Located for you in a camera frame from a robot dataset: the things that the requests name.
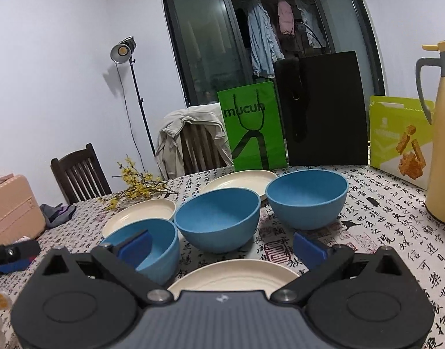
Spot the hanging pink jacket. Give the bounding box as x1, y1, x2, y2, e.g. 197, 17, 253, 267
277, 0, 295, 36

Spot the wooden chair under jacket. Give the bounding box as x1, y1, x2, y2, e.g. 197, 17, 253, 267
181, 122, 227, 175

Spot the beige jacket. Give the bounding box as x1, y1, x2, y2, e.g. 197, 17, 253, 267
154, 104, 233, 180

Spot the dark wooden chair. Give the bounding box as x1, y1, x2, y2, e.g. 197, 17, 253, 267
50, 143, 112, 205

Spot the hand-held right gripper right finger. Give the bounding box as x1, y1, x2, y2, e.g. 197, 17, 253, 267
271, 230, 410, 306

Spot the hanging light blue shirt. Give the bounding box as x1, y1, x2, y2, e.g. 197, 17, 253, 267
247, 0, 285, 77

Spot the blue bowl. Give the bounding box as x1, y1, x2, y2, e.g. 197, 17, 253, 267
99, 219, 179, 286
265, 170, 349, 230
174, 188, 261, 254

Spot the cream plate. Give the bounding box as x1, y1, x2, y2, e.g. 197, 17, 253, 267
102, 199, 177, 238
167, 259, 299, 299
202, 170, 278, 202

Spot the yellow flower branch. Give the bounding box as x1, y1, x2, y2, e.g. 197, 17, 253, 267
98, 156, 179, 211

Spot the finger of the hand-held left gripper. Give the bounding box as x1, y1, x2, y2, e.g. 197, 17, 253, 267
0, 258, 30, 274

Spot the green paper bag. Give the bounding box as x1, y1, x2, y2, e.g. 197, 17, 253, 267
217, 81, 289, 171

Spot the black paper bag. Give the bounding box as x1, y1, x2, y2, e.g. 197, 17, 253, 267
274, 51, 369, 168

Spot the gold thermos jug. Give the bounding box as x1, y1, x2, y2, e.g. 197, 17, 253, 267
416, 41, 445, 228

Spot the hanging white shirt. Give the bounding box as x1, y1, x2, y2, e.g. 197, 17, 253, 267
293, 0, 319, 48

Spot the black lamp cable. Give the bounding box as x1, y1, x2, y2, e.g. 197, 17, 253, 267
115, 62, 154, 170

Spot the dark framed glass door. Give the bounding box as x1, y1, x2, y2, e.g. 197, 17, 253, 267
160, 0, 387, 170

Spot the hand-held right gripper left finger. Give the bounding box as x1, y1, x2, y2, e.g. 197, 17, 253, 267
35, 230, 174, 306

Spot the grey purple cloth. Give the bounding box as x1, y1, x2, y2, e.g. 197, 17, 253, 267
40, 204, 78, 229

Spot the yellow-green snack box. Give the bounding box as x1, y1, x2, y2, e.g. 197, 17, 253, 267
369, 95, 436, 190

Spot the pink hard-shell case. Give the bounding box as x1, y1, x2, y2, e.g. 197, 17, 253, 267
0, 174, 46, 248

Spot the studio lamp on stand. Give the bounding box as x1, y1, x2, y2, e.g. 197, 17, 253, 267
111, 36, 158, 158

